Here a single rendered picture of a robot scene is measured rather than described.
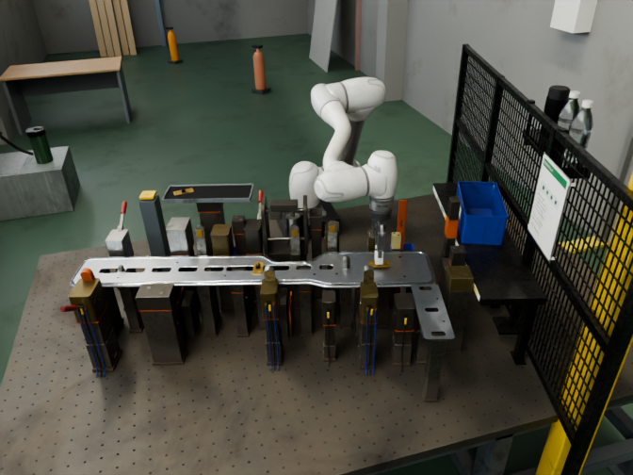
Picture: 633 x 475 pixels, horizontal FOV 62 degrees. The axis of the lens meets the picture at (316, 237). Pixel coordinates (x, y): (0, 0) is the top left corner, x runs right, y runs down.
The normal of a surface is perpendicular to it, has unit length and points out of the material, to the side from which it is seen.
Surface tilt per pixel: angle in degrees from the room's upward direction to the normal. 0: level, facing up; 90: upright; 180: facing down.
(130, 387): 0
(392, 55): 90
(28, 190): 90
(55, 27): 90
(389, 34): 90
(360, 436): 0
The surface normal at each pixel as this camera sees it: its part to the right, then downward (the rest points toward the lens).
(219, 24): 0.27, 0.50
